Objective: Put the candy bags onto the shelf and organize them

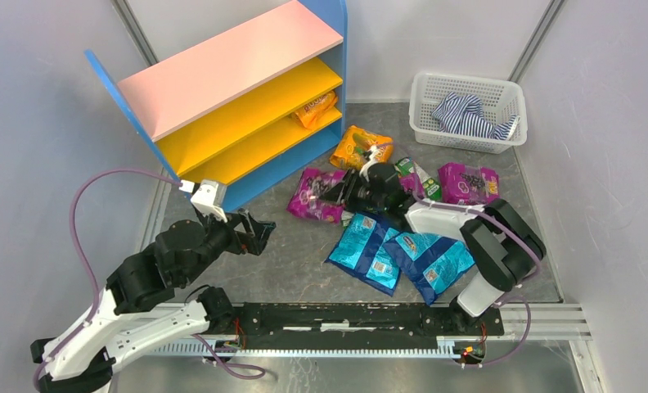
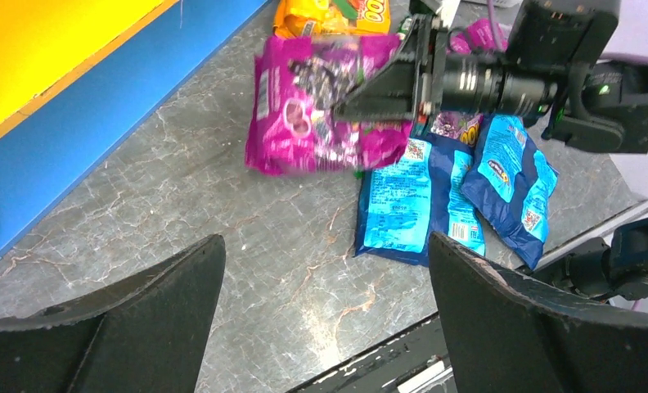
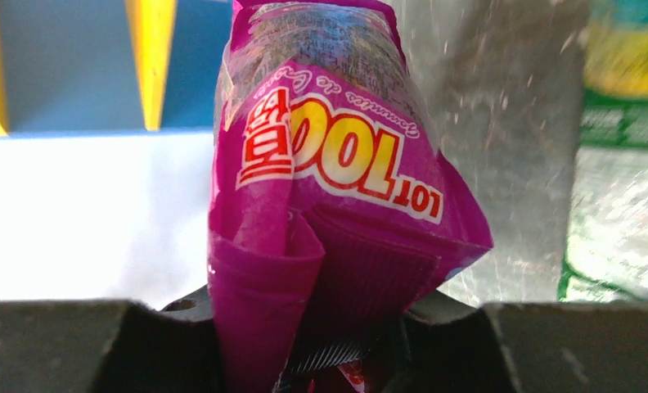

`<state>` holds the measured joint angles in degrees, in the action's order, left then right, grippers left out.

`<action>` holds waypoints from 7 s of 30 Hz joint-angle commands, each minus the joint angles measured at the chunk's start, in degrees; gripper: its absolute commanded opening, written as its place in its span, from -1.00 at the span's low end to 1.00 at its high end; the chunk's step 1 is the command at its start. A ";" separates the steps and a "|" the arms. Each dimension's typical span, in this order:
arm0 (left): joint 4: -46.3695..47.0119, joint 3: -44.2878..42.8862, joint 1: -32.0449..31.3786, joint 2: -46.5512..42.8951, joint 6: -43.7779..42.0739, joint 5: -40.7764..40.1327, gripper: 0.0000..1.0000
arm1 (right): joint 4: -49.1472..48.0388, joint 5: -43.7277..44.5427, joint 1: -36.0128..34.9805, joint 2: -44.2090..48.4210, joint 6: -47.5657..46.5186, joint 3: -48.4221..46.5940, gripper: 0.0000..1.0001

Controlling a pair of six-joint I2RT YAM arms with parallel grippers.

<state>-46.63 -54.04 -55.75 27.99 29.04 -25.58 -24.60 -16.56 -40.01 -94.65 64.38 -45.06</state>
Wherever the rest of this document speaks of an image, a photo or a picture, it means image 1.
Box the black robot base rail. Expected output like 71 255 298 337
207 303 505 350

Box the orange candy bag on floor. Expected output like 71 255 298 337
329 125 394 169

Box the purple candy bag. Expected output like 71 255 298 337
286 167 344 224
399 173 425 197
438 162 500 206

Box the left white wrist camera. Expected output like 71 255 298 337
190 179 227 223

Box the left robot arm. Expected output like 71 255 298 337
30 209 277 392

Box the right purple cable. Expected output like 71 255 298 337
375 142 545 368

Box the green candy bag right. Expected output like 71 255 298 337
394 157 442 201

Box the white plastic basket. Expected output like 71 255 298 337
409 72 528 154

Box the blue white striped cloth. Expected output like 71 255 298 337
431 93 521 141

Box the purple cable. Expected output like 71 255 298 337
375 142 545 368
33 167 267 393

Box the orange candy bag on shelf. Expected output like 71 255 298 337
290 90 338 129

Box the blue candy bag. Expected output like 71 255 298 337
326 214 401 296
383 233 475 305

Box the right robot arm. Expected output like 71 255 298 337
322 163 547 318

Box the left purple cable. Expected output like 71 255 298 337
33 167 267 393

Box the blue pink yellow shelf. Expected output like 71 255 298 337
85 1 348 211

